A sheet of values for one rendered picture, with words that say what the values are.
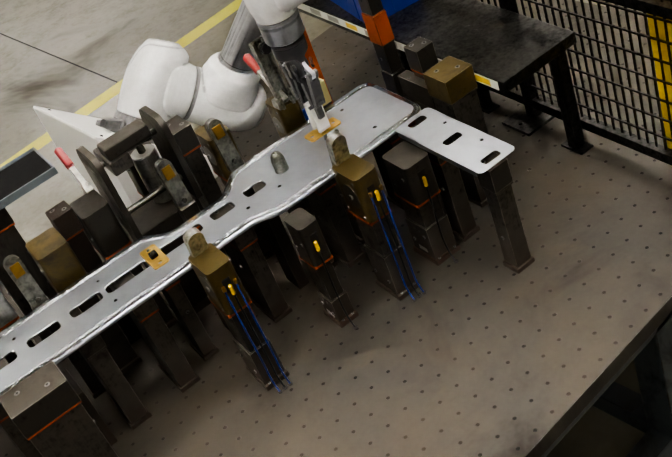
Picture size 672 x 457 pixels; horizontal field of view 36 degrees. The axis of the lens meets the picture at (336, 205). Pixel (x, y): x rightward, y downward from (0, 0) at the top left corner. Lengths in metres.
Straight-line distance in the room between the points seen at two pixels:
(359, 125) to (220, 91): 0.63
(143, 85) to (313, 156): 0.71
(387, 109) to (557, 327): 0.62
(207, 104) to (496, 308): 1.07
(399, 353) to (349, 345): 0.12
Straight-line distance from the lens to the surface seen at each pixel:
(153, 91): 2.86
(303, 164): 2.29
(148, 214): 2.43
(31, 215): 4.66
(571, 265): 2.28
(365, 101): 2.42
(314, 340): 2.31
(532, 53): 2.35
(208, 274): 2.04
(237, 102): 2.89
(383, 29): 2.53
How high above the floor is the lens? 2.25
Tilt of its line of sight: 36 degrees down
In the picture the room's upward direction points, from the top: 22 degrees counter-clockwise
